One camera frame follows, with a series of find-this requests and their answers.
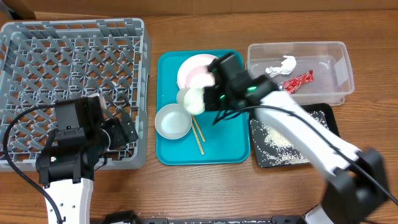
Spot white tissue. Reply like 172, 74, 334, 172
266, 55, 297, 78

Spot large white plate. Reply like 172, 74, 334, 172
177, 54, 218, 89

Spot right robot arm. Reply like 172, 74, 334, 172
203, 77, 397, 223

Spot teal plastic tray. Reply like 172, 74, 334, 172
155, 49, 251, 166

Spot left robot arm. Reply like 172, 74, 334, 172
35, 115, 138, 223

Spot grey plastic dish rack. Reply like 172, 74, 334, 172
1, 18, 152, 171

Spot small white bowl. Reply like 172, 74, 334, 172
177, 73, 215, 115

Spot black waste tray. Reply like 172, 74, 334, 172
249, 103, 339, 168

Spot lower wooden chopstick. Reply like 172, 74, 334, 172
192, 122, 205, 156

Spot white rice pile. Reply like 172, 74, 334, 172
249, 118, 310, 168

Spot red snack wrapper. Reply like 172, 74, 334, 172
278, 70, 314, 94

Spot clear plastic bin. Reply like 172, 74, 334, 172
246, 41, 354, 105

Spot grey bowl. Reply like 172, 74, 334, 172
155, 103, 192, 140

